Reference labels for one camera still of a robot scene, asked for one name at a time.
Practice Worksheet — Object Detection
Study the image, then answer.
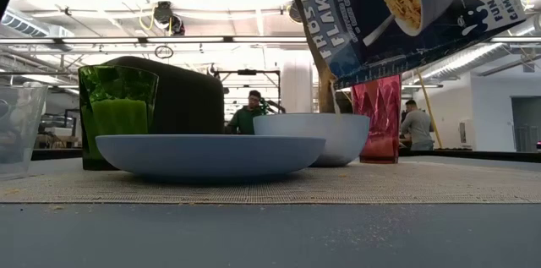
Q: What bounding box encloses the blue frosted flakes cereal box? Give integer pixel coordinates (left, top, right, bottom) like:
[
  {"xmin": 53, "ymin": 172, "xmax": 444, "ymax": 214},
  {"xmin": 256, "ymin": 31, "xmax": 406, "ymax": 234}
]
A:
[{"xmin": 288, "ymin": 0, "xmax": 529, "ymax": 113}]

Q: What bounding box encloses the blue bowl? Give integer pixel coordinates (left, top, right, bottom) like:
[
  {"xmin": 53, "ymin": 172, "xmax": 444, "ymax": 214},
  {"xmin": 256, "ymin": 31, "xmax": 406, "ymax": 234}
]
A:
[{"xmin": 252, "ymin": 112, "xmax": 371, "ymax": 168}]

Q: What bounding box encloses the pink faceted tumbler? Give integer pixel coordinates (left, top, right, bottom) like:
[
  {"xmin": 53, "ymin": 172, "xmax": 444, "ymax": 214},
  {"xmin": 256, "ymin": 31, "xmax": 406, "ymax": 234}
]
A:
[{"xmin": 351, "ymin": 74, "xmax": 402, "ymax": 165}]

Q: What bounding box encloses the person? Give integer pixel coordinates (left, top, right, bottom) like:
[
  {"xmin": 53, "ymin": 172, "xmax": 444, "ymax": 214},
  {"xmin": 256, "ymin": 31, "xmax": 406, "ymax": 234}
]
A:
[
  {"xmin": 399, "ymin": 98, "xmax": 435, "ymax": 152},
  {"xmin": 225, "ymin": 89, "xmax": 271, "ymax": 136}
]

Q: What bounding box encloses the black toaster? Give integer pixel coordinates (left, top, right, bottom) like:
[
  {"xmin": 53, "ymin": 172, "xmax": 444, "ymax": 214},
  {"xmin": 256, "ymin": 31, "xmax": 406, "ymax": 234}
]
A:
[{"xmin": 103, "ymin": 55, "xmax": 226, "ymax": 136}]

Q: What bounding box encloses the blue plate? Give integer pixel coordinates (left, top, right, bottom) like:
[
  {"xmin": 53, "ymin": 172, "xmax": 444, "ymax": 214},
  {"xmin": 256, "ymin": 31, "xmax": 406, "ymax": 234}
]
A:
[{"xmin": 95, "ymin": 134, "xmax": 326, "ymax": 178}]

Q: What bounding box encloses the green glass tumbler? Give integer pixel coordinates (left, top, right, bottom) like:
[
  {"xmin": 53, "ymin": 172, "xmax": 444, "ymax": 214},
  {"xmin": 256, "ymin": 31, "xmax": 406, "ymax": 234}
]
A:
[{"xmin": 78, "ymin": 64, "xmax": 160, "ymax": 171}]

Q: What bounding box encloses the beige woven placemat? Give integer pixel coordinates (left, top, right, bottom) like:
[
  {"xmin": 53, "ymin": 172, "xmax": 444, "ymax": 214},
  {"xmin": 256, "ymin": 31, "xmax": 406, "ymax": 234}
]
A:
[{"xmin": 0, "ymin": 159, "xmax": 541, "ymax": 205}]

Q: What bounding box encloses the black equipment rack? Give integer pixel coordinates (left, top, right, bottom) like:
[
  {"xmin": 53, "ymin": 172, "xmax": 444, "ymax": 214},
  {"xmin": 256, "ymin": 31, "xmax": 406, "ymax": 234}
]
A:
[{"xmin": 36, "ymin": 108, "xmax": 81, "ymax": 150}]

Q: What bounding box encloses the clear plastic container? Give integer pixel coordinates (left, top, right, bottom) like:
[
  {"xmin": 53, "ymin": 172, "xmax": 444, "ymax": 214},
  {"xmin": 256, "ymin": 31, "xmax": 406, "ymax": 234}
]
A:
[{"xmin": 0, "ymin": 81, "xmax": 49, "ymax": 181}]

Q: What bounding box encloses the ceiling cord reel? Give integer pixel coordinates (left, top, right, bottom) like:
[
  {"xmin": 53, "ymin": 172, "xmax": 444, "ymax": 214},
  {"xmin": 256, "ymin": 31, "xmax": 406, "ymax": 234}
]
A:
[{"xmin": 151, "ymin": 0, "xmax": 186, "ymax": 36}]

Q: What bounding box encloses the yellow hanging cable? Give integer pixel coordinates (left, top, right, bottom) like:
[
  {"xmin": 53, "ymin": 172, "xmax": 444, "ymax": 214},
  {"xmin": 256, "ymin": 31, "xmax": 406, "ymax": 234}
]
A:
[{"xmin": 416, "ymin": 68, "xmax": 443, "ymax": 150}]

